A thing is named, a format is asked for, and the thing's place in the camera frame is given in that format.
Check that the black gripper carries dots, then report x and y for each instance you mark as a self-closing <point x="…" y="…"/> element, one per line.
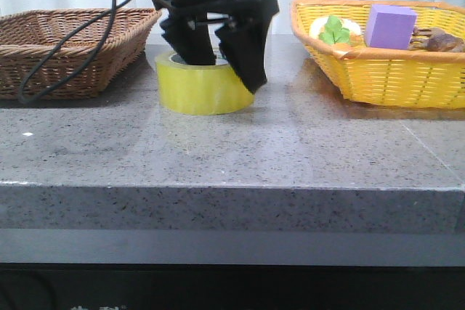
<point x="242" y="36"/>

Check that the brown wicker basket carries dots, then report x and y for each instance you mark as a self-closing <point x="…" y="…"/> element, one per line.
<point x="27" y="37"/>

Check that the yellow tape roll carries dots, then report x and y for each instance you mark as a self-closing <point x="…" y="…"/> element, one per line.
<point x="200" y="89"/>

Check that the orange carrot toy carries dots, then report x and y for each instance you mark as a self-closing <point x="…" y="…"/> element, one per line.
<point x="342" y="47"/>

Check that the white ring toy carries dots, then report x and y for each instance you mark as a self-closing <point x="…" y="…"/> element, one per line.
<point x="355" y="30"/>

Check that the green leaf toy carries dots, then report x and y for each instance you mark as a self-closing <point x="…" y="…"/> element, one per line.
<point x="334" y="32"/>

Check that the purple foam block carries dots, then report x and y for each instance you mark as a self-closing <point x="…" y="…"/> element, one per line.
<point x="389" y="26"/>

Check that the brown animal toy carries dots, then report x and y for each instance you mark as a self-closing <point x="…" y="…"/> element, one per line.
<point x="436" y="40"/>

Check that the yellow woven basket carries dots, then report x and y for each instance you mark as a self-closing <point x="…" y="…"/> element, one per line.
<point x="386" y="77"/>

